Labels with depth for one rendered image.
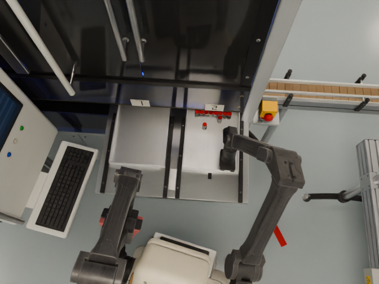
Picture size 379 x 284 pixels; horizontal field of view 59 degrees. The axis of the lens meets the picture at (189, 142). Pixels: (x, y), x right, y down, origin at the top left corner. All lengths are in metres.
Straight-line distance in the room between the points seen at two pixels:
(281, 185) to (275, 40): 0.48
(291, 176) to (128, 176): 0.48
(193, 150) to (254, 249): 0.68
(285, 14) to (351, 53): 2.22
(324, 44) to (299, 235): 1.64
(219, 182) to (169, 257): 0.61
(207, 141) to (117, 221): 0.83
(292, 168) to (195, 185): 0.69
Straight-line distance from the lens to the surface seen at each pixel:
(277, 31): 1.12
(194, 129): 1.64
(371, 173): 2.17
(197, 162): 1.58
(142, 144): 1.63
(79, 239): 2.51
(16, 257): 2.66
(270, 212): 0.99
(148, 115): 1.69
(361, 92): 1.88
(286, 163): 0.97
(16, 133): 1.54
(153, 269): 1.01
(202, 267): 1.05
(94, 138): 2.09
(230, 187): 1.56
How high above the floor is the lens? 2.39
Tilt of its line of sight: 69 degrees down
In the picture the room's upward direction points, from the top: straight up
